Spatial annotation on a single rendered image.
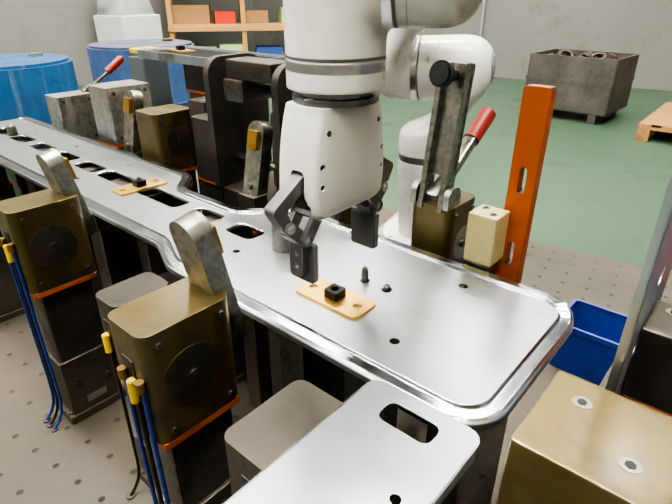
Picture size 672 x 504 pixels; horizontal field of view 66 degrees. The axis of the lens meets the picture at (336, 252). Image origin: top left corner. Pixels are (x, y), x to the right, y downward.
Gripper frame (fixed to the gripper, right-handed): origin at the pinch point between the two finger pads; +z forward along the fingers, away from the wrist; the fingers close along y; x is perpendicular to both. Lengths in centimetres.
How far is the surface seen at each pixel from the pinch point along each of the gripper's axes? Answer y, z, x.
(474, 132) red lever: -26.7, -6.8, 0.5
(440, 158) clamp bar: -19.4, -5.0, 0.0
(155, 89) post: -37, 0, -92
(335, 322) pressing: 3.5, 5.3, 2.9
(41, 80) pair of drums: -64, 16, -234
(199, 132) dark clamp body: -20, 1, -51
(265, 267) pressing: 0.4, 5.5, -10.5
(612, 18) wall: -848, 24, -199
